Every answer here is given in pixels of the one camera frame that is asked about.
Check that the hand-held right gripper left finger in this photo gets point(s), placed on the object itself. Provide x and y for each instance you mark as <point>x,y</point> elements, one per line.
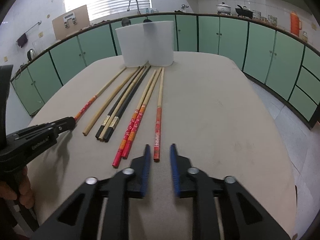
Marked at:
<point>146,170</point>

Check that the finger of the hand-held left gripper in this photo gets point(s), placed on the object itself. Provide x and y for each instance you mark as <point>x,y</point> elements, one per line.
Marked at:
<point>67,128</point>
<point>63,121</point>

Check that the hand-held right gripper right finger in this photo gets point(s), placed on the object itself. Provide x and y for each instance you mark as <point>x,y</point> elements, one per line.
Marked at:
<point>175,170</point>

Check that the red floral wooden chopstick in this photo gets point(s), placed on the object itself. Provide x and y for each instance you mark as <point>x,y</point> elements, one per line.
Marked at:
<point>135,130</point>
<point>125,142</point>

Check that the red white-print wooden chopstick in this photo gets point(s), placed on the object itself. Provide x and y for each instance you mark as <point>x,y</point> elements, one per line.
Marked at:
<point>158,130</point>

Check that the plain wooden chopstick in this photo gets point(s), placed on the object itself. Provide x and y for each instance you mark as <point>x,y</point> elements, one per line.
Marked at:
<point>112,100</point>

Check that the red patterned wooden chopstick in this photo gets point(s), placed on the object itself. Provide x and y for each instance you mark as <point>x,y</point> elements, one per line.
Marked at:
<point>110,83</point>

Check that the white plastic utensil holder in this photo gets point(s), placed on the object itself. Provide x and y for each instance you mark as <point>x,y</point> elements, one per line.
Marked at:
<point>135,45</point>

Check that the person's left hand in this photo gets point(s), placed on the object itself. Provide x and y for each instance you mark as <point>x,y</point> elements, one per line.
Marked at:
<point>25,190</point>

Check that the tan chopstick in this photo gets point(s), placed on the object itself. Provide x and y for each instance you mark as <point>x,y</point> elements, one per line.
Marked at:
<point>105,132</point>

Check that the steel electric kettle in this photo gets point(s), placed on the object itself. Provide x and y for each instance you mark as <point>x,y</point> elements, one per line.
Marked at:
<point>31,54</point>

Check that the dark hanging towel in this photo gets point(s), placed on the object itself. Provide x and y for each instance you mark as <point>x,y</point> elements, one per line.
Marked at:
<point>22,40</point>

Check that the brown cardboard box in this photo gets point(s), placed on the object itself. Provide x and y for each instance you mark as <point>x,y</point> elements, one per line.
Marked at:
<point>75,27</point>

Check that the metal towel bar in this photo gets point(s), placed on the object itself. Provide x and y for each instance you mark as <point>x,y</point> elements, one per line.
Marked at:
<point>32,27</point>

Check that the metal spoon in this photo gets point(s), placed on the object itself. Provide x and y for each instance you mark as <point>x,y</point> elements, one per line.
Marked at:
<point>125,22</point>

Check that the black spoon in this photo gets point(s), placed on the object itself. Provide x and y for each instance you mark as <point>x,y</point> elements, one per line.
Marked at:
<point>147,20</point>

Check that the metal kitchen faucet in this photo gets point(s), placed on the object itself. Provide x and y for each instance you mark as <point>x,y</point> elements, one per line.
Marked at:
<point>133,0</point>

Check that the bottles beside sink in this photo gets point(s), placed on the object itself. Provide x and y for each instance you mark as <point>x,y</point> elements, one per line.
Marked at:
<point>151,11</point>

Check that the green lower kitchen cabinets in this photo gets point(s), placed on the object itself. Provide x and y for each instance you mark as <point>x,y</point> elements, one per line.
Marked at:
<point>235,42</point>

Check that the white lidded pot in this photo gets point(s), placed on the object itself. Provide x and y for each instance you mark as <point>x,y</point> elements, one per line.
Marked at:
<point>223,8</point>

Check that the black wok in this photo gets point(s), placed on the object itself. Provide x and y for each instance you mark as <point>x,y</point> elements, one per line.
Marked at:
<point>244,11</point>

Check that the stack of bowls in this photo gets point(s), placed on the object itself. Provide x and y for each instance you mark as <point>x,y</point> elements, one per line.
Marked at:
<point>256,14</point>

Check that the glass jar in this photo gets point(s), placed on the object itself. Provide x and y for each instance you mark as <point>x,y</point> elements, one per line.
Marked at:
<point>304,36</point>

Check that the orange thermos flask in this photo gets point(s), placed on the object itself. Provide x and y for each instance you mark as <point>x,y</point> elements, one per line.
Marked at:
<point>295,23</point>

